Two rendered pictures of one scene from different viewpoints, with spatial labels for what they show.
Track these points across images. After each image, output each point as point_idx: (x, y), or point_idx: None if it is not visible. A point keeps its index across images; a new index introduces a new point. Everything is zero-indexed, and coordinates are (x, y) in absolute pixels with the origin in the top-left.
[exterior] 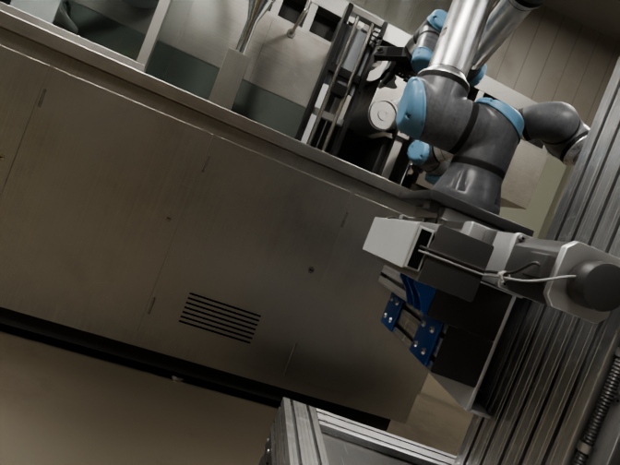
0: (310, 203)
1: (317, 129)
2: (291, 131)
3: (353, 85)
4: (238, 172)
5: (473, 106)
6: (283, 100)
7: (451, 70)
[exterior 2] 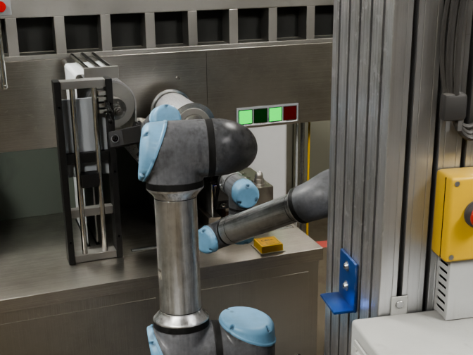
0: (116, 332)
1: (89, 194)
2: (58, 181)
3: (105, 160)
4: (24, 346)
5: (216, 344)
6: (31, 151)
7: (181, 324)
